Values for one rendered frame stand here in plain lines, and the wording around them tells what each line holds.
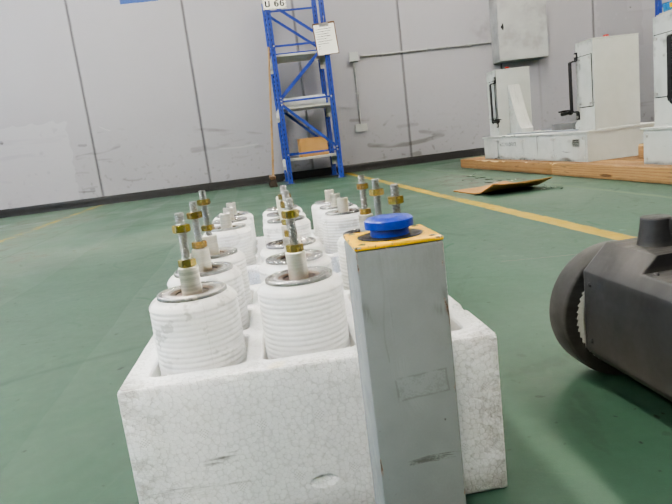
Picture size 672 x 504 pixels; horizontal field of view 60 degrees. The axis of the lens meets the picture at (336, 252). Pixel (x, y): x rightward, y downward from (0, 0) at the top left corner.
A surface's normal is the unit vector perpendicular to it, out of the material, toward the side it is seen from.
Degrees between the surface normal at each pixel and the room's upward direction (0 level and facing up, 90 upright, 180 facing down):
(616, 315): 90
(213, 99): 90
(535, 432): 0
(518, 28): 90
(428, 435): 90
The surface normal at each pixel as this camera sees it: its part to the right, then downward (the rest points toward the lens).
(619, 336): -0.98, 0.14
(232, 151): 0.14, 0.17
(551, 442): -0.12, -0.98
